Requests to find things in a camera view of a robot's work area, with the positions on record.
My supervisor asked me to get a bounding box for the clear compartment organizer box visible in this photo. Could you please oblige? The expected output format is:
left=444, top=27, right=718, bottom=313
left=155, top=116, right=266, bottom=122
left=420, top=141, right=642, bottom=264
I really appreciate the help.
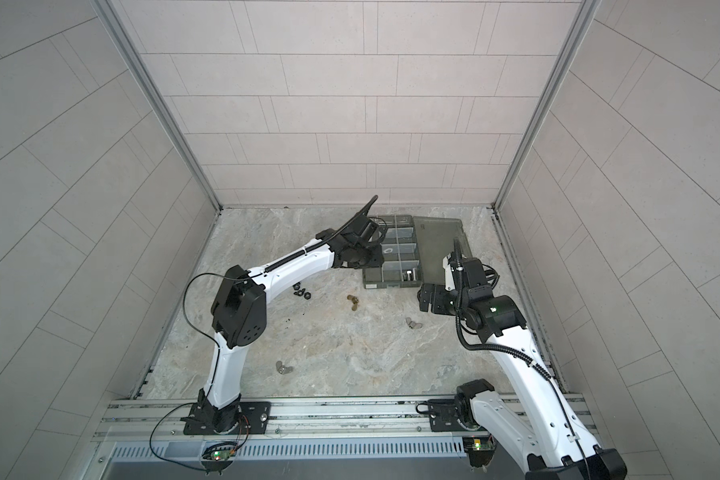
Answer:
left=363, top=215, right=472, bottom=289

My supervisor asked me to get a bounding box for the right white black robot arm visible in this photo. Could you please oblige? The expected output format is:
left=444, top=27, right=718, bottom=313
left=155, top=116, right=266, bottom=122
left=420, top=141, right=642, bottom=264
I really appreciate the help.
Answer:
left=417, top=242, right=628, bottom=479

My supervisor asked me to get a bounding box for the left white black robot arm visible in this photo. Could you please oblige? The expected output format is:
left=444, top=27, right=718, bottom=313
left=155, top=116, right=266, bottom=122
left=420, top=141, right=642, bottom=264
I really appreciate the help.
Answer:
left=196, top=211, right=387, bottom=432

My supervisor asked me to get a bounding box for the brass wing nuts pair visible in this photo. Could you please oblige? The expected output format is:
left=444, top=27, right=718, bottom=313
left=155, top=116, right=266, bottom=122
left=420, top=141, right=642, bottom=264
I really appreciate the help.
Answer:
left=347, top=295, right=359, bottom=311

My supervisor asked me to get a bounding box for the silver wing nut right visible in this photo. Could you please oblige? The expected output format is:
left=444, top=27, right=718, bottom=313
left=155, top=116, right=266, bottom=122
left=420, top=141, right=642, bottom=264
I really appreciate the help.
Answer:
left=405, top=317, right=423, bottom=330

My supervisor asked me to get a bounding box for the silver wing nut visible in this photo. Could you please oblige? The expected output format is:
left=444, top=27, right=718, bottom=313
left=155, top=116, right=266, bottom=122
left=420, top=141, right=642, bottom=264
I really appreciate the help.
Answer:
left=405, top=317, right=423, bottom=330
left=276, top=361, right=294, bottom=375

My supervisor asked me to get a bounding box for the silver wing nut front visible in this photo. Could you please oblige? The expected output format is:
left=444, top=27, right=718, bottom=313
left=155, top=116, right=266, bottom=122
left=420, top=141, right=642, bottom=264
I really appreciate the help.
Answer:
left=276, top=361, right=294, bottom=375

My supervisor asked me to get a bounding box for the right controller board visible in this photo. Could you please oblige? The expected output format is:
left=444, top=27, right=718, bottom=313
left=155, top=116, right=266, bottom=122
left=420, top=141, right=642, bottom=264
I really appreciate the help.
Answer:
left=462, top=435, right=497, bottom=470

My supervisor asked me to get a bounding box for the controller board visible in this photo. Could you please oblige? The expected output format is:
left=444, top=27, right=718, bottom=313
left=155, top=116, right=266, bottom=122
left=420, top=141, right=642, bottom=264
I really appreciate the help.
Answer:
left=462, top=435, right=497, bottom=470
left=200, top=441, right=240, bottom=475

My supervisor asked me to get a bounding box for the left controller board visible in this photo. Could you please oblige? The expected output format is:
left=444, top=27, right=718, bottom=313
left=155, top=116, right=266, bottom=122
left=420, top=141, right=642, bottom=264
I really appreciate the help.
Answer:
left=200, top=441, right=240, bottom=475

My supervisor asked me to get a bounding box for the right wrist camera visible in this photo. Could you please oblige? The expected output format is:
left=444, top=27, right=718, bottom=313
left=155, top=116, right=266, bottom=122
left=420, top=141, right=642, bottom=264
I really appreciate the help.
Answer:
left=444, top=265, right=455, bottom=292

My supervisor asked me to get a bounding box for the left black cable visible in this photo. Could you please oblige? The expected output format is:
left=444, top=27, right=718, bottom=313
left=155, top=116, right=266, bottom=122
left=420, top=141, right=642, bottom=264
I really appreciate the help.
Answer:
left=245, top=194, right=380, bottom=283

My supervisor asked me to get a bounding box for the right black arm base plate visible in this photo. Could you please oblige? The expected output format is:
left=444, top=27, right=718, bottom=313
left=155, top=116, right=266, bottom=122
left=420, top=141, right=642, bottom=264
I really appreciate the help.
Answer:
left=415, top=399, right=474, bottom=433

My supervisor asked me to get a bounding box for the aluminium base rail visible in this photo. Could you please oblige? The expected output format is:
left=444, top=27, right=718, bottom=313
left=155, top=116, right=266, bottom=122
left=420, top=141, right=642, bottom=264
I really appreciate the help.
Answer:
left=95, top=392, right=595, bottom=463

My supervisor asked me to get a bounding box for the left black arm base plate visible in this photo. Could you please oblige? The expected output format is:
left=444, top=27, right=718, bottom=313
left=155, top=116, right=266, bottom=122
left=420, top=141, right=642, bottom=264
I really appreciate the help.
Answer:
left=181, top=401, right=272, bottom=435

